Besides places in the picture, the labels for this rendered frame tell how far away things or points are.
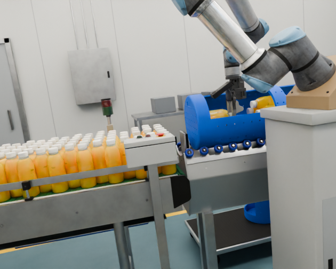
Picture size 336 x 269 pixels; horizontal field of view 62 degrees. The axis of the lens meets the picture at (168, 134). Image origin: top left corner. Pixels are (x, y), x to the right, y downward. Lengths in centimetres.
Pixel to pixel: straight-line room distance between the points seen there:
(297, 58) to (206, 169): 63
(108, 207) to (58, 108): 360
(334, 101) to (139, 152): 72
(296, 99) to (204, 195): 63
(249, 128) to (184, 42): 369
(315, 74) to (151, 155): 68
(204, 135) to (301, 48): 55
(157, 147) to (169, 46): 390
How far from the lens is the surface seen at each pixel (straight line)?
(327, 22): 646
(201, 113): 134
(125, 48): 478
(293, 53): 114
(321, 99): 116
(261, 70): 111
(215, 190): 146
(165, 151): 111
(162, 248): 130
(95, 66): 451
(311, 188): 116
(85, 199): 128
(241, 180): 149
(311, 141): 110
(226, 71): 144
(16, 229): 138
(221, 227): 238
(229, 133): 139
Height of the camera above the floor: 130
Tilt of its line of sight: 10 degrees down
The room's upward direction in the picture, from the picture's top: 7 degrees counter-clockwise
